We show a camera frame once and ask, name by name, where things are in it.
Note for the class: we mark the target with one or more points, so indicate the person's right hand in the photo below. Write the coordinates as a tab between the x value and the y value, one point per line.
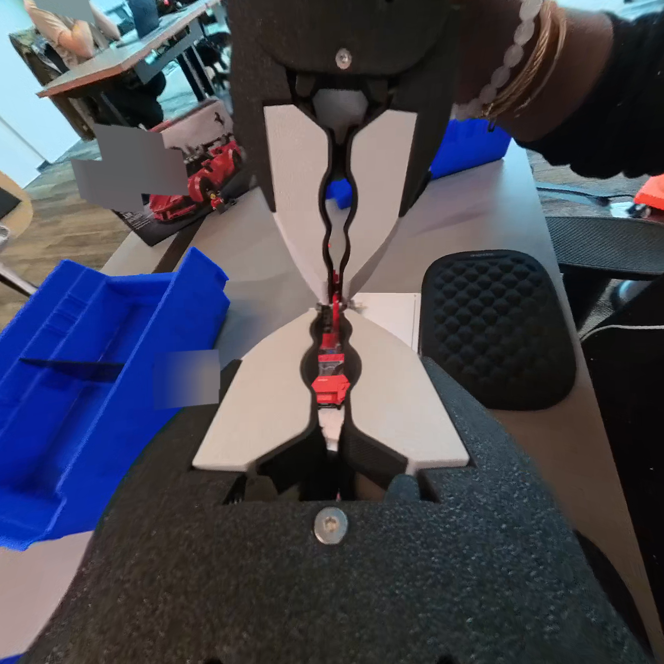
477	36

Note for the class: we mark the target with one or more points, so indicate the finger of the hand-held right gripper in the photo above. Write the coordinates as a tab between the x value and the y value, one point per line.
296	176
384	176

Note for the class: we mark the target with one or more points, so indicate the thin red lego piece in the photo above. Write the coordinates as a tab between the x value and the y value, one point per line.
336	296

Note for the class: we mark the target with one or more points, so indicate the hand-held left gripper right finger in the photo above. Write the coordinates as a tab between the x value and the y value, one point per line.
410	415

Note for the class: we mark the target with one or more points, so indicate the lego set box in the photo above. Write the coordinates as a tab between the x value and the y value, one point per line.
197	176

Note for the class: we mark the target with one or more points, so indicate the small red black lego assembly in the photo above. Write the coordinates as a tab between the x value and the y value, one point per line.
330	389

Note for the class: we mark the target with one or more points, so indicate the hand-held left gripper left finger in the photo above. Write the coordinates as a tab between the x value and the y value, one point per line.
254	415

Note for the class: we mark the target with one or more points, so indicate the black quilted chair seat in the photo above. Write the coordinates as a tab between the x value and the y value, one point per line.
498	327

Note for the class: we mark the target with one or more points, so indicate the long wooden table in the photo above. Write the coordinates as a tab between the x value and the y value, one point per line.
135	57

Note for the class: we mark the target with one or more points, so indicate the blue plastic bin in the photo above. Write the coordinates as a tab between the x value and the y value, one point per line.
93	394
472	145

